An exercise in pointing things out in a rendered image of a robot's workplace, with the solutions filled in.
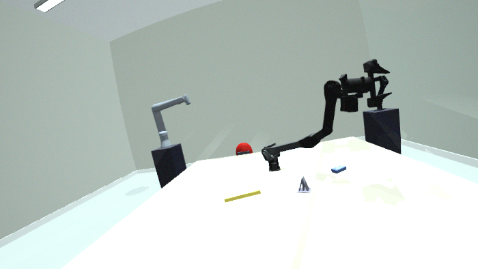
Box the small blue block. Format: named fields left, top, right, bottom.
left=331, top=165, right=347, bottom=173

